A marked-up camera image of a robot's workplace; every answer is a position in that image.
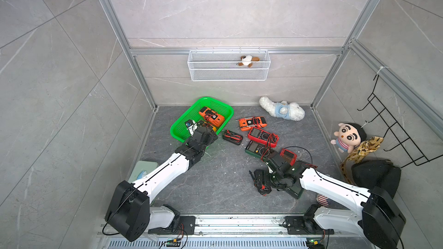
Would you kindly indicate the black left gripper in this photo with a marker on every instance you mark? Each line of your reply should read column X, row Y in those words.
column 209, row 139

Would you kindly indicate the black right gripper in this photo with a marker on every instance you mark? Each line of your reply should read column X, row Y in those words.
column 279, row 185

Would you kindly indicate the small black multimeter red leads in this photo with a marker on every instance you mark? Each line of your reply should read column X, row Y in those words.
column 261, row 181

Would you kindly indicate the orange multimeter with black leads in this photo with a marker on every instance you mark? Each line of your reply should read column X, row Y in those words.
column 212, row 117

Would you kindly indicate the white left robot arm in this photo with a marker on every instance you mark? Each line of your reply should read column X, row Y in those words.
column 130, row 212

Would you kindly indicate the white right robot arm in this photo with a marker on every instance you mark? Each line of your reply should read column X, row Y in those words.
column 370, row 212

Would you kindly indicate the green multimeter grey screen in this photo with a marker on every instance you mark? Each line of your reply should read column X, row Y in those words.
column 295, row 190

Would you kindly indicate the red multimeter brown screen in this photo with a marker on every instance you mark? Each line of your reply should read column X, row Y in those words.
column 289, row 156

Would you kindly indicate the dark green multimeter yellow button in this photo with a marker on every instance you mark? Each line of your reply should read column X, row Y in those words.
column 259, row 150

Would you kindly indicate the red multimeter with leads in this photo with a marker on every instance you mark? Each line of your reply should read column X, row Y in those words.
column 263, row 137

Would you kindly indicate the orange multimeter back side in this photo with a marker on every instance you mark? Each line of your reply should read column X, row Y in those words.
column 245, row 124

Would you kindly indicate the newspaper flag print pouch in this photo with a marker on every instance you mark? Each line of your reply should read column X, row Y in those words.
column 323, row 200

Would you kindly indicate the white plush dog blue shirt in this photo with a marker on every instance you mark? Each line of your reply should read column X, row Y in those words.
column 288, row 111

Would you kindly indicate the pale green plastic bin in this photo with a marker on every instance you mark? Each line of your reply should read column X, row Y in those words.
column 142, row 169

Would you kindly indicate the cartoon boy plush doll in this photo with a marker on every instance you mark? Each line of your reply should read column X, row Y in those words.
column 348, row 137

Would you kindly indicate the leopard print cloth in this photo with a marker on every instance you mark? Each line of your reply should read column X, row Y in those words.
column 358, row 154

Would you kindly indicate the black fabric bag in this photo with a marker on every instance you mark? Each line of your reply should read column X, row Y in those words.
column 377, row 173

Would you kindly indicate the small brown white plush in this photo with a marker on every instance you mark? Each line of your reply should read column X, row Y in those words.
column 248, row 61

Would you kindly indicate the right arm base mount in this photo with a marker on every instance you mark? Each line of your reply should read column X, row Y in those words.
column 304, row 224

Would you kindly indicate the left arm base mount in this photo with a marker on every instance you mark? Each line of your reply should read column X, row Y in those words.
column 166, row 220

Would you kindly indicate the black wire wall rack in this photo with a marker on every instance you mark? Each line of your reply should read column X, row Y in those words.
column 403, row 146

